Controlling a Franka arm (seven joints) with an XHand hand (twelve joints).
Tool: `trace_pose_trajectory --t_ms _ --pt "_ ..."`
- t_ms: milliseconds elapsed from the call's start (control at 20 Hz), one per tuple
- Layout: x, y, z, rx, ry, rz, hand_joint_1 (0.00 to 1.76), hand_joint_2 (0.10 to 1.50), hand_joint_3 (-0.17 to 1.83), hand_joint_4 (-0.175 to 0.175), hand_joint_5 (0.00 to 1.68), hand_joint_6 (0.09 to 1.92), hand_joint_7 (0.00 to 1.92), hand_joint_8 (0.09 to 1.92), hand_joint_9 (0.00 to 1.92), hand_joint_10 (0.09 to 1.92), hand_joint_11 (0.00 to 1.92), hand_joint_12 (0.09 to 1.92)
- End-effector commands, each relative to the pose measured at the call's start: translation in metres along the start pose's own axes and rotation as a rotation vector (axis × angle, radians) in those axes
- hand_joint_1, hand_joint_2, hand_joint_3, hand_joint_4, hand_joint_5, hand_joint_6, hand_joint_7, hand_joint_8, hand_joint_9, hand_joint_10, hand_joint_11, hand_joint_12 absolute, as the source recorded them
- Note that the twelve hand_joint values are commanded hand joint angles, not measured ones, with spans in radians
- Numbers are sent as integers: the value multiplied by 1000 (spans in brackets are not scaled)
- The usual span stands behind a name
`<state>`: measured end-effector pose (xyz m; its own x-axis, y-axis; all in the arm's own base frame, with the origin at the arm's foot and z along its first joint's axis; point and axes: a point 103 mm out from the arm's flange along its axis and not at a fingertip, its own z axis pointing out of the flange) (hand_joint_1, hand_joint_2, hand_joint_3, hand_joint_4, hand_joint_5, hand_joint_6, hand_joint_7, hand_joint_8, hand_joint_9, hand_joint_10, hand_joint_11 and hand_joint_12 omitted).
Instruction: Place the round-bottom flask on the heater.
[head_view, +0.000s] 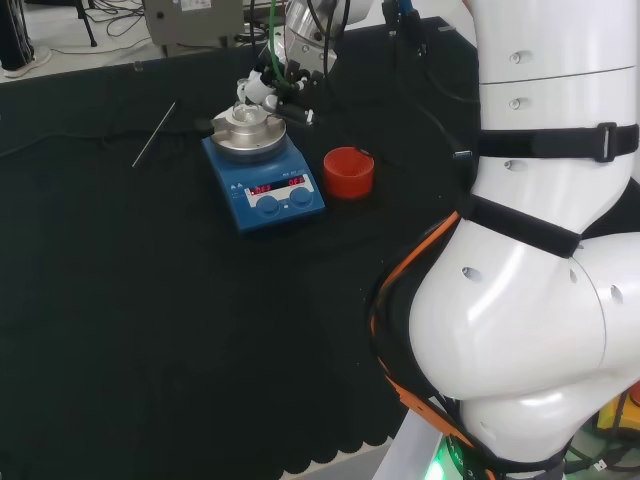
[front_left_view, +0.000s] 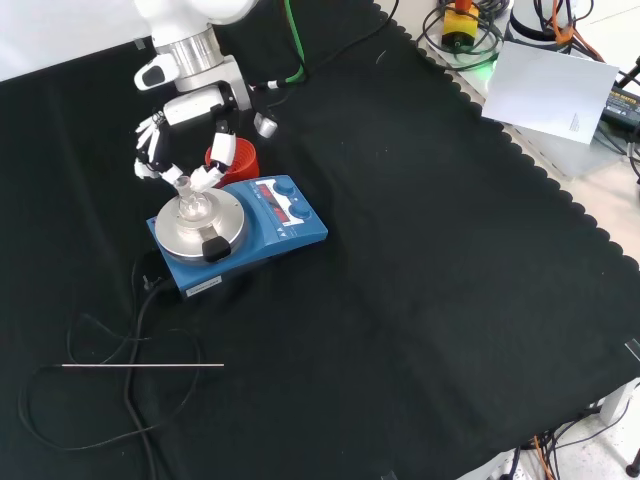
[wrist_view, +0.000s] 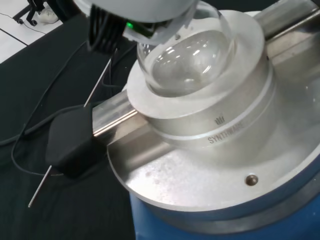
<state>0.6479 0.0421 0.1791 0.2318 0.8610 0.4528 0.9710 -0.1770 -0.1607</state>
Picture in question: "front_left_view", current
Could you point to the yellow stop button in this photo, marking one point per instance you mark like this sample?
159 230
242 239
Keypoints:
460 27

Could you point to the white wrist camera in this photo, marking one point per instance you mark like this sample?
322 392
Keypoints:
152 74

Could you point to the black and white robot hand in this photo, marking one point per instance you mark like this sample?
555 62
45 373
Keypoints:
192 107

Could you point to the grey wrist bracket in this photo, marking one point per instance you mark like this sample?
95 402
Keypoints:
230 75

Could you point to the thin glass rod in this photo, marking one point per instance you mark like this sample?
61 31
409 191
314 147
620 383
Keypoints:
142 365

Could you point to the black power adapter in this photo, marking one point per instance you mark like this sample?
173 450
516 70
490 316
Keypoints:
622 105

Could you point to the clear round-bottom flask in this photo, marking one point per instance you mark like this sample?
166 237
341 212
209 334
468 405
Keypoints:
191 205

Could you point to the pale board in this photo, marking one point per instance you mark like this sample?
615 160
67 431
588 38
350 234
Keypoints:
547 92

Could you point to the clear cloth clip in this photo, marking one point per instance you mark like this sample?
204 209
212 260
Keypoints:
633 349
142 44

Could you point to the blue heater with steel plate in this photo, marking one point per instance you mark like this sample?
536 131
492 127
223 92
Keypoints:
250 235

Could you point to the black bench cloth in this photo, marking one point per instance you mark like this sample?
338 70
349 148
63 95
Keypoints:
400 275

